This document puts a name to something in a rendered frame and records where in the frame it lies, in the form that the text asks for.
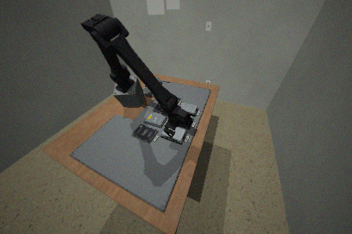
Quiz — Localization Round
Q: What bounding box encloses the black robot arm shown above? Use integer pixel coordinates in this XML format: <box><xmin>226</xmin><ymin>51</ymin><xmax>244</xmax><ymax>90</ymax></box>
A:
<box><xmin>81</xmin><ymin>14</ymin><xmax>192</xmax><ymax>128</ymax></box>

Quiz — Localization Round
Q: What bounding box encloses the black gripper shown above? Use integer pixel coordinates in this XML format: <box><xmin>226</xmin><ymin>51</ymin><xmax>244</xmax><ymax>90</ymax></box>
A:
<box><xmin>164</xmin><ymin>117</ymin><xmax>176</xmax><ymax>138</ymax></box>

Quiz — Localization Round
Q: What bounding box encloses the grey operator panel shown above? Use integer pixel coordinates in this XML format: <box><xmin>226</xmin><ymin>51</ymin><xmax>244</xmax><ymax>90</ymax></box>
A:
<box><xmin>143</xmin><ymin>77</ymin><xmax>164</xmax><ymax>95</ymax></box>

